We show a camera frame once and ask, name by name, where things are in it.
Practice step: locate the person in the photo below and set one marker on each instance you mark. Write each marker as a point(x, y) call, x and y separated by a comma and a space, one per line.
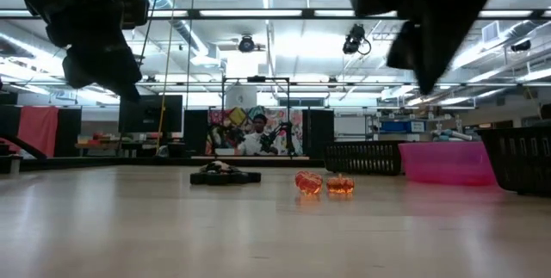
point(258, 140)

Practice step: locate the black background rig frame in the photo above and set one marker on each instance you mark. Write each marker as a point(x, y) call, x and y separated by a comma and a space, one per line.
point(256, 78)

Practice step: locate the white board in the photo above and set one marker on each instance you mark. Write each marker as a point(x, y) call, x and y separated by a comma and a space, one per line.
point(348, 127)

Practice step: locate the white container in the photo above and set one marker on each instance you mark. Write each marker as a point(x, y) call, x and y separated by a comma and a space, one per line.
point(241, 97)

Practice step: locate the black overhead camera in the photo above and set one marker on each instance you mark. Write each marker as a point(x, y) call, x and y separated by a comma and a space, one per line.
point(246, 45)

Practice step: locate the pink plastic bowl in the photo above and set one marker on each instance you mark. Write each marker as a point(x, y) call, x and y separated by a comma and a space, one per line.
point(447, 164)

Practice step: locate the cluttered background table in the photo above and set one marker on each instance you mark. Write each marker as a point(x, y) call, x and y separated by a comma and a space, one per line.
point(99, 144)

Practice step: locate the black metal table frame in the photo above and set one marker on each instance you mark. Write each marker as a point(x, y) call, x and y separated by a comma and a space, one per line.
point(129, 162)

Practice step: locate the small orange plastic pumpkin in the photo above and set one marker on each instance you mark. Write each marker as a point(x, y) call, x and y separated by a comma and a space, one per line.
point(309, 183)
point(340, 184)

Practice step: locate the black monitor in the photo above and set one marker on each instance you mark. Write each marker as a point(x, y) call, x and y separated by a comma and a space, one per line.
point(150, 114)

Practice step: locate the black slanted rod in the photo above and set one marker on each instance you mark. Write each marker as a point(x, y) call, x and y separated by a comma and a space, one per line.
point(26, 146)

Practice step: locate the black ceiling speaker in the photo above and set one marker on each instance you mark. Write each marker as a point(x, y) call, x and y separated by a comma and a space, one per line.
point(521, 46)

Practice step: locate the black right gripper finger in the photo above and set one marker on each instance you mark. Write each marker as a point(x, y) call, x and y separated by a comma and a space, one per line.
point(443, 45)
point(404, 47)

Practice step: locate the red cloth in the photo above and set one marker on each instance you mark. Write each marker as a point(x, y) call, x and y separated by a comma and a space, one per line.
point(39, 131)

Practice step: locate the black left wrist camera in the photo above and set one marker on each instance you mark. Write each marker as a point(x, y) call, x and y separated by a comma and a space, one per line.
point(131, 4)

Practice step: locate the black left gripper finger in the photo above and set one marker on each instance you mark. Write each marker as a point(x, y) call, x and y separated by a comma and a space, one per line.
point(129, 67)
point(99, 73)

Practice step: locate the colourful patterned backdrop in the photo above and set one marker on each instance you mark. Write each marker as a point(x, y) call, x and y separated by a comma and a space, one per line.
point(228, 119)

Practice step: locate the black slotted plastic basket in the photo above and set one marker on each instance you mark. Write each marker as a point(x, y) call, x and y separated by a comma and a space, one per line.
point(361, 157)
point(516, 162)

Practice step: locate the white ceiling vent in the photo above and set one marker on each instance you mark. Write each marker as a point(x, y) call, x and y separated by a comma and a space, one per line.
point(490, 32)

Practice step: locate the black partition panel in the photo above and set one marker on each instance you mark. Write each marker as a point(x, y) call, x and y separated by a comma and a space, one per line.
point(196, 131)
point(69, 131)
point(318, 136)
point(8, 119)

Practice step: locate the blue storage bins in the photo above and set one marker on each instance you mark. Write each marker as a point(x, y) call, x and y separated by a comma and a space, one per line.
point(396, 126)

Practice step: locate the black overhead light beam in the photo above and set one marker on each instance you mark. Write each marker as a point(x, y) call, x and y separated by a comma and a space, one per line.
point(193, 13)

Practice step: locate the small pale plastic skull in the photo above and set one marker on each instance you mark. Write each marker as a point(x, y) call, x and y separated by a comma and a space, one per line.
point(219, 167)

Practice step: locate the yellow pole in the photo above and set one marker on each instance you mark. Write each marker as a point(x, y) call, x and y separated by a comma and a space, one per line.
point(162, 114)

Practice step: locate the white pipe object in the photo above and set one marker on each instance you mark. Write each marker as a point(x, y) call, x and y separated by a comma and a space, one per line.
point(456, 135)

